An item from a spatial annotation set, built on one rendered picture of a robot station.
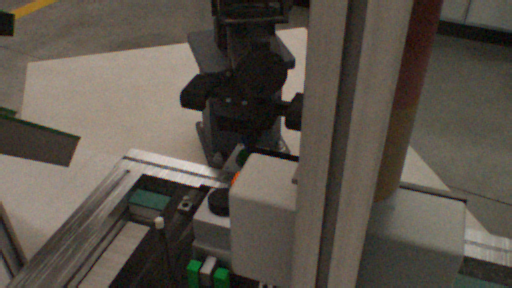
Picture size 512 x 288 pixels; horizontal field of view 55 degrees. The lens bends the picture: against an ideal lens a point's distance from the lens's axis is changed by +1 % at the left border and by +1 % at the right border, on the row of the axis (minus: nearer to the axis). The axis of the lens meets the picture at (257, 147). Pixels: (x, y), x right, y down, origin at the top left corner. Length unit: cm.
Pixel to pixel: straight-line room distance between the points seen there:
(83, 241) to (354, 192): 49
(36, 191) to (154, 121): 26
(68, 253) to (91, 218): 6
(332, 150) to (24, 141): 50
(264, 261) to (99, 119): 78
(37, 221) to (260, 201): 62
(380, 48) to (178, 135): 81
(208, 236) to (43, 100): 72
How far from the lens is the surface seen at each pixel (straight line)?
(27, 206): 87
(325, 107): 17
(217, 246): 48
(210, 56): 78
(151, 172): 72
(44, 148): 67
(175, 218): 63
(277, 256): 29
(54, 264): 63
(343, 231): 21
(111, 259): 68
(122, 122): 101
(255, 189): 26
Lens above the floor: 142
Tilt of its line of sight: 38 degrees down
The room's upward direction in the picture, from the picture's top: straight up
